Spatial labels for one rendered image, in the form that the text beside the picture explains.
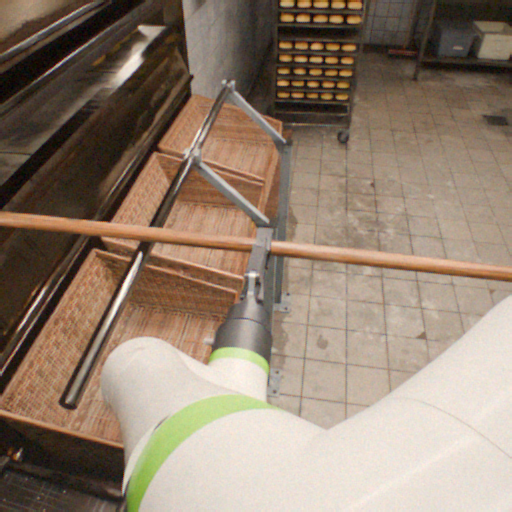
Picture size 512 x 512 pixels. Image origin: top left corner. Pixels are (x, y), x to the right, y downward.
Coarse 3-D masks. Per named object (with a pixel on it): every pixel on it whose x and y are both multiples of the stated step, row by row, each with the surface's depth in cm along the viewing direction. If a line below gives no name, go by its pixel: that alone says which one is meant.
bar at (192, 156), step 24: (240, 96) 149; (264, 120) 153; (192, 144) 114; (288, 144) 157; (288, 168) 164; (168, 192) 97; (288, 192) 173; (264, 216) 124; (144, 264) 83; (120, 288) 76; (120, 312) 74; (288, 312) 218; (96, 336) 68; (96, 360) 66; (72, 384) 62; (72, 408) 62
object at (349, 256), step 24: (0, 216) 86; (24, 216) 86; (144, 240) 83; (168, 240) 82; (192, 240) 82; (216, 240) 81; (240, 240) 81; (360, 264) 79; (384, 264) 78; (408, 264) 77; (432, 264) 77; (456, 264) 77; (480, 264) 77
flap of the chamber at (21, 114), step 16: (128, 0) 144; (160, 0) 131; (112, 16) 126; (144, 16) 121; (80, 32) 118; (96, 32) 112; (128, 32) 112; (64, 48) 105; (96, 48) 98; (112, 48) 104; (32, 64) 100; (48, 64) 96; (80, 64) 92; (16, 80) 91; (64, 80) 86; (0, 96) 83; (48, 96) 82; (16, 112) 74; (32, 112) 77; (0, 128) 70
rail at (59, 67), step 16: (144, 0) 122; (128, 16) 112; (112, 32) 104; (80, 48) 92; (64, 64) 86; (32, 80) 79; (48, 80) 82; (16, 96) 74; (32, 96) 77; (0, 112) 70
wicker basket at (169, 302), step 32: (96, 256) 131; (96, 288) 130; (160, 288) 138; (192, 288) 136; (224, 288) 133; (64, 320) 116; (96, 320) 128; (128, 320) 143; (160, 320) 143; (192, 320) 143; (224, 320) 143; (32, 352) 104; (64, 352) 114; (192, 352) 134; (32, 384) 103; (64, 384) 113; (96, 384) 125; (0, 416) 93; (32, 416) 102; (64, 416) 112; (96, 416) 118; (64, 448) 102; (96, 448) 97
